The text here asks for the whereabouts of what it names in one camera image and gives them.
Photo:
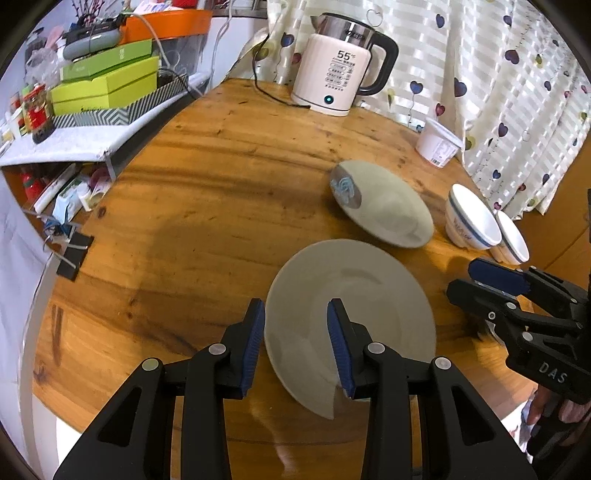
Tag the plain grey-white plate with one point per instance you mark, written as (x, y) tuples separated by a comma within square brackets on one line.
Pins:
[(369, 286)]

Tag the dark green flat box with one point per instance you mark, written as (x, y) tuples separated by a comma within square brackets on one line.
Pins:
[(106, 62)]

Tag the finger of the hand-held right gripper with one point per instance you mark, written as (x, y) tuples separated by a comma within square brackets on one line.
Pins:
[(498, 277), (480, 300)]

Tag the person's right hand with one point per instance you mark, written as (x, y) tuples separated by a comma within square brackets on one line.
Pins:
[(535, 408)]

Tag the purple dried flower branches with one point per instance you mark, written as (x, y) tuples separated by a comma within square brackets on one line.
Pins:
[(92, 9)]

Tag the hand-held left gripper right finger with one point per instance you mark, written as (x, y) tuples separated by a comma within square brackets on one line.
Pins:
[(339, 350)]

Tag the white carton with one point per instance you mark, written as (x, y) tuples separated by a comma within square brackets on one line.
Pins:
[(69, 201)]

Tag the grey-white plate with blue print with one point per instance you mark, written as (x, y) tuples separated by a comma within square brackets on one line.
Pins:
[(392, 207)]

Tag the white shelf board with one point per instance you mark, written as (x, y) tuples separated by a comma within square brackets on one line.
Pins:
[(69, 143)]

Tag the heart-patterned curtain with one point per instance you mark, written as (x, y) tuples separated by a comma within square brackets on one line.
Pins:
[(485, 92)]

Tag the grey oblong case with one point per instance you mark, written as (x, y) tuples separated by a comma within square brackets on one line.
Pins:
[(87, 44)]

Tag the clear storage box orange lid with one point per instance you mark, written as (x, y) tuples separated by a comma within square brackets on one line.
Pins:
[(171, 25)]

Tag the cream electric kettle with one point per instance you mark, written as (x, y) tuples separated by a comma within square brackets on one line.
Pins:
[(332, 69)]

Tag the white plastic tub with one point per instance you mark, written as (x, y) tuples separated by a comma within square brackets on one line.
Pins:
[(436, 143)]

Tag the lime green flat box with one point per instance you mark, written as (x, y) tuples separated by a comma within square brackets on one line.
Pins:
[(101, 92)]

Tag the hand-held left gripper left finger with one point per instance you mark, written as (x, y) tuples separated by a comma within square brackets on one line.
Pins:
[(253, 341)]

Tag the red printed tin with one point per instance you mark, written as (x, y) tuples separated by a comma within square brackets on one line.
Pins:
[(37, 110)]

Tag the black-white striped box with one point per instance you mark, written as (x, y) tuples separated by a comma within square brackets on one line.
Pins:
[(92, 119)]

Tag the black binder clip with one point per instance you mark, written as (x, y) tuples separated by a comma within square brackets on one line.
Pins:
[(69, 263)]

